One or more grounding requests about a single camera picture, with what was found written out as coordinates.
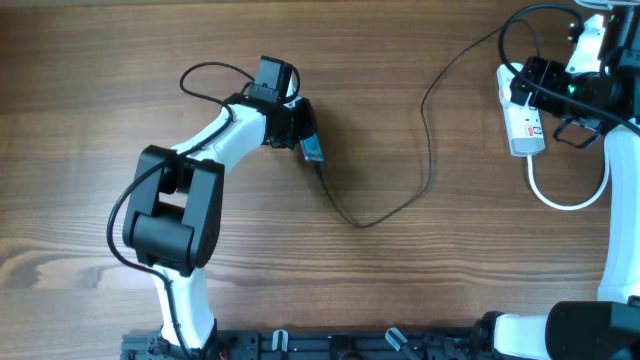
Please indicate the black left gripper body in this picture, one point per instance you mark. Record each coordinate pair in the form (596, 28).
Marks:
(304, 125)

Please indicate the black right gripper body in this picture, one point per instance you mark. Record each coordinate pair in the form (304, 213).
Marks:
(536, 79)

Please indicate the smartphone with teal screen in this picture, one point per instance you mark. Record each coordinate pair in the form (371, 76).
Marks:
(312, 150)

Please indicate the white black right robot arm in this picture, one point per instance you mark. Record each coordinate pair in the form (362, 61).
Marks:
(597, 90)

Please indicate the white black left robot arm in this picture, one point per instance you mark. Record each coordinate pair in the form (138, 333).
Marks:
(174, 207)

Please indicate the white power strip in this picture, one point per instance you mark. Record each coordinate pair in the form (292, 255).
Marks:
(523, 124)

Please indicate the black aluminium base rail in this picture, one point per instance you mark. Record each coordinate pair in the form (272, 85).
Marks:
(446, 344)

